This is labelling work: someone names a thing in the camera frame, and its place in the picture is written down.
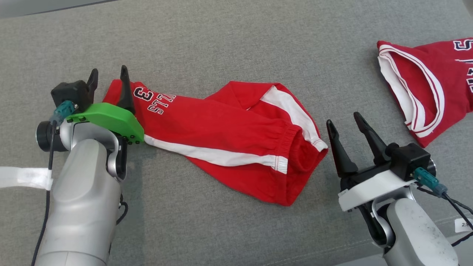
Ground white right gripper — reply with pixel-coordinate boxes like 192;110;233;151
326;112;416;213

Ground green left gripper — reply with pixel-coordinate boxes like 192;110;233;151
66;65;145;144

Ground red jersey with white trim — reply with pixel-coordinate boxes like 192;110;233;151
377;37;473;148

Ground red shorts with white stripe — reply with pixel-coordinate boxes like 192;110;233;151
102;79;329;207

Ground white tape strip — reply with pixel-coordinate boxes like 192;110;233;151
0;166;53;191

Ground black right camera cable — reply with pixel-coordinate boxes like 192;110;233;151
413;167;473;247

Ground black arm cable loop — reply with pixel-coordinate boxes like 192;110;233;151
116;194;129;226

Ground white cable label tag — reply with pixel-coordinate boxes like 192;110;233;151
455;218;473;233

